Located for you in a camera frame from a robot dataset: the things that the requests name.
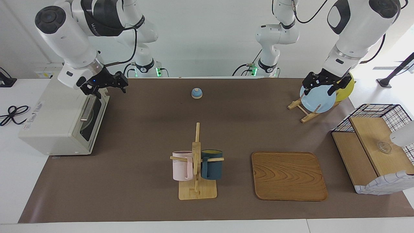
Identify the black base cable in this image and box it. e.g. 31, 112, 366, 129
232, 63, 252, 77
122, 62, 136, 78

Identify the yellow plate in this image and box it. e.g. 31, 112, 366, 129
335, 73, 355, 102

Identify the wooden plate rack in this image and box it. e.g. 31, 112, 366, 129
288, 81, 356, 123

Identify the black looped cable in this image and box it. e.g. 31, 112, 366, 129
0, 105, 30, 127

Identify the brown table mat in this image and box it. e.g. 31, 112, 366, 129
18, 78, 414, 224

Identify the pink mug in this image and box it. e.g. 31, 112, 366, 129
172, 151, 194, 182

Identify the black clamp base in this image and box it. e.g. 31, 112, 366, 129
0, 67, 17, 88

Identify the small clear glass piece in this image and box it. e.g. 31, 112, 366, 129
377, 141, 393, 154

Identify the wooden mug rack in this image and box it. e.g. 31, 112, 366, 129
170, 122, 225, 200

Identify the dark teal mug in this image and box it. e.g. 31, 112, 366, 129
201, 149, 223, 181

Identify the white socket box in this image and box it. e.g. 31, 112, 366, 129
35, 66, 62, 79

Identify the black wire basket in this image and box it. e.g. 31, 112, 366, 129
332, 104, 414, 162

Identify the white checked cloth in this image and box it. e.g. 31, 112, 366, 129
354, 171, 414, 195

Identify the brown wooden tray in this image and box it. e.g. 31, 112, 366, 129
251, 151, 328, 202

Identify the toaster oven glass door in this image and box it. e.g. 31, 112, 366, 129
71, 89, 110, 155

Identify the light blue plate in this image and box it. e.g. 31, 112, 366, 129
300, 83, 337, 114

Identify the white rounded object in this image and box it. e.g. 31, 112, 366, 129
389, 120, 414, 148

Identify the cream toaster oven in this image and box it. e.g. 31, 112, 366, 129
18, 78, 110, 156

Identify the wire and wood shelf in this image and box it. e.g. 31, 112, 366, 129
332, 116, 414, 194

